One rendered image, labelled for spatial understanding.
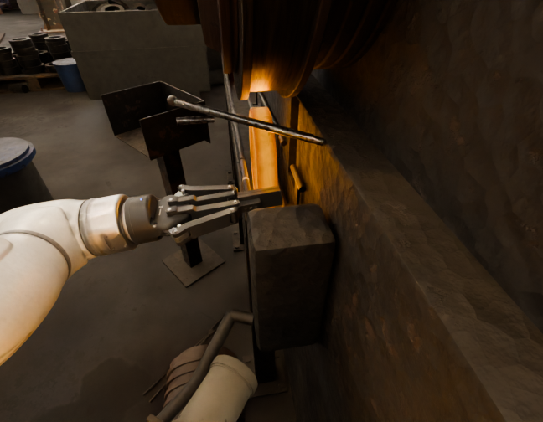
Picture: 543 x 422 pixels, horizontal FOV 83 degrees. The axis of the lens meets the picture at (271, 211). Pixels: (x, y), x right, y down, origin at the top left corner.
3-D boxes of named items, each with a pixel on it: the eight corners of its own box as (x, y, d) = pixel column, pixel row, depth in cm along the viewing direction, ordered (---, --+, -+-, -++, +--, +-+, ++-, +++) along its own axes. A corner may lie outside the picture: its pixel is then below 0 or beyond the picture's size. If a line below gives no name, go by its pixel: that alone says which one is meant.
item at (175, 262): (193, 233, 151) (160, 80, 105) (227, 263, 136) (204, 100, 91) (156, 254, 140) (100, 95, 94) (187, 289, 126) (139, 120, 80)
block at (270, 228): (311, 303, 56) (326, 198, 41) (323, 346, 50) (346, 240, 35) (252, 311, 55) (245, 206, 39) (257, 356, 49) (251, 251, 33)
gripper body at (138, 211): (145, 221, 54) (198, 212, 55) (137, 256, 48) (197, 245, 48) (128, 186, 49) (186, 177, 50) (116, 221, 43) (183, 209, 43)
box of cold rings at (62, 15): (207, 77, 347) (196, -8, 297) (213, 104, 285) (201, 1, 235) (110, 84, 329) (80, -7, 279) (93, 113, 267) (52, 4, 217)
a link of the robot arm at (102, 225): (101, 268, 47) (140, 261, 48) (71, 225, 42) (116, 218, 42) (115, 229, 54) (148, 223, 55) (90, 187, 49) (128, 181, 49)
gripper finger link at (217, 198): (173, 222, 50) (174, 216, 51) (241, 208, 51) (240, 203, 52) (166, 203, 48) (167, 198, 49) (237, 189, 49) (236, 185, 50)
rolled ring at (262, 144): (255, 136, 45) (278, 135, 45) (246, 93, 59) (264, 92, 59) (259, 229, 56) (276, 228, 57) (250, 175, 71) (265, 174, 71)
